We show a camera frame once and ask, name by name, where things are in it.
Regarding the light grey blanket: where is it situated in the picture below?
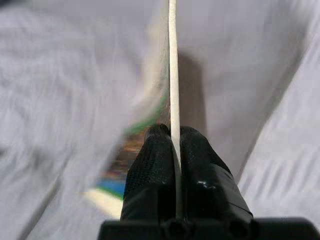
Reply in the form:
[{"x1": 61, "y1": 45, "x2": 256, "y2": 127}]
[{"x1": 0, "y1": 0, "x2": 320, "y2": 240}]

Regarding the white book with colourful cover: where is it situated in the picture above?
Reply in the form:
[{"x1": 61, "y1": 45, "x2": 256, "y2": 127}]
[{"x1": 79, "y1": 0, "x2": 183, "y2": 221}]

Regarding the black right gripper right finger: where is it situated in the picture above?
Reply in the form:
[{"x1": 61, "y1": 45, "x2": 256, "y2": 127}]
[{"x1": 179, "y1": 125, "x2": 254, "y2": 221}]

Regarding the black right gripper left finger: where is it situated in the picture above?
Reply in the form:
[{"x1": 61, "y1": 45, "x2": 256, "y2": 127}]
[{"x1": 119, "y1": 123, "x2": 178, "y2": 221}]

